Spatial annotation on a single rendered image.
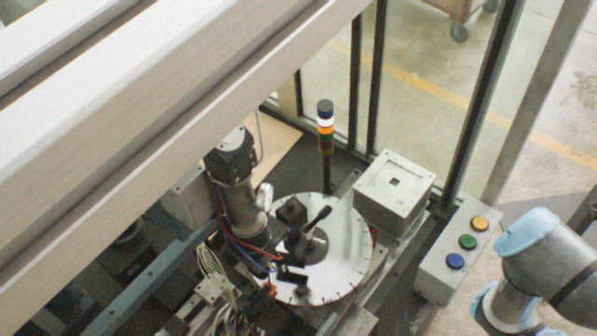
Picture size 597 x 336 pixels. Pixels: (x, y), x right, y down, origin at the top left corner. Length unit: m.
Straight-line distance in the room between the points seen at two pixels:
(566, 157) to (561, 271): 2.06
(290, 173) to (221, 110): 1.55
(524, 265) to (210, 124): 0.80
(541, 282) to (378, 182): 0.71
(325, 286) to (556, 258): 0.59
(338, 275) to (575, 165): 1.86
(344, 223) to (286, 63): 1.20
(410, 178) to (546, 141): 1.54
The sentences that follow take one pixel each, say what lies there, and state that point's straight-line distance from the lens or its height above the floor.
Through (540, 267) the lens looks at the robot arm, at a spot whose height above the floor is 1.36.
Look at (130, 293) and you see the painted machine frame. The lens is 1.26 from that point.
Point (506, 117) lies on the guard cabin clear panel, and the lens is 1.32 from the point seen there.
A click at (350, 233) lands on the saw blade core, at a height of 0.95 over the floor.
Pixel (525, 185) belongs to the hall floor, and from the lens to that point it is 2.75.
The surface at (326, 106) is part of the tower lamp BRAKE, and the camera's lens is 1.33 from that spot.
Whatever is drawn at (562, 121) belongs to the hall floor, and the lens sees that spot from 3.09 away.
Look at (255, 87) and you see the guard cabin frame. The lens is 0.17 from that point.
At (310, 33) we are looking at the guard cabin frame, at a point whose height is 2.01.
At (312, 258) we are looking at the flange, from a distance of 1.30.
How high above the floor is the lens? 2.13
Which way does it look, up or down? 54 degrees down
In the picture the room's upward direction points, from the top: 6 degrees counter-clockwise
